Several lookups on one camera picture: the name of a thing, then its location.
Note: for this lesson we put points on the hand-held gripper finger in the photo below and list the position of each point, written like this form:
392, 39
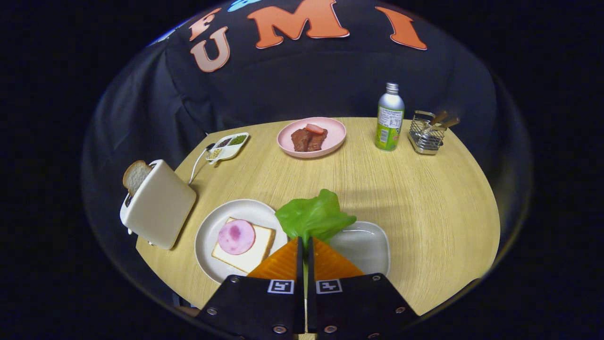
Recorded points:
300, 302
311, 302

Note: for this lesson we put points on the green lettuce leaf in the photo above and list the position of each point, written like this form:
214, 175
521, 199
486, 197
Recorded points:
311, 217

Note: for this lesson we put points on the thick toast bread slice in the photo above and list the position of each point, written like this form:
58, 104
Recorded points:
136, 174

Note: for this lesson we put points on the flat white bread slice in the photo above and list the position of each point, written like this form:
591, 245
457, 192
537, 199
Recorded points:
245, 262

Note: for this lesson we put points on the white squarish plate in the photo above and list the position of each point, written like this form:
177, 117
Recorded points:
363, 245

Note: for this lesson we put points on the pink ham slice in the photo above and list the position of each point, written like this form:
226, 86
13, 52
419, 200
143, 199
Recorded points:
236, 236

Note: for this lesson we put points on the white round plate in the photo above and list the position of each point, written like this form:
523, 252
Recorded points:
212, 236

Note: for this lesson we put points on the brown meat pieces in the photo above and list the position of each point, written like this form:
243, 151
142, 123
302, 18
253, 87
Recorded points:
303, 141

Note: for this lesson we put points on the white divided seasoning tray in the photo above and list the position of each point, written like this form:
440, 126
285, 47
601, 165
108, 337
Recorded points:
231, 151

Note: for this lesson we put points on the white toaster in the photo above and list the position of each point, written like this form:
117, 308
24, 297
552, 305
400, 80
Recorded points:
160, 208

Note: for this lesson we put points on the pink plate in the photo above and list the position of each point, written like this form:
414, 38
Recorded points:
336, 134

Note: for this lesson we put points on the red sausage slice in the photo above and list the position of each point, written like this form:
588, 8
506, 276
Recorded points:
314, 129

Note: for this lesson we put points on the silver bottle with green label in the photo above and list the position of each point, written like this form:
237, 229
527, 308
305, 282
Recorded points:
389, 123

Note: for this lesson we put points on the black backdrop cloth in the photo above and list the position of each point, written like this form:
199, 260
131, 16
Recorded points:
302, 80

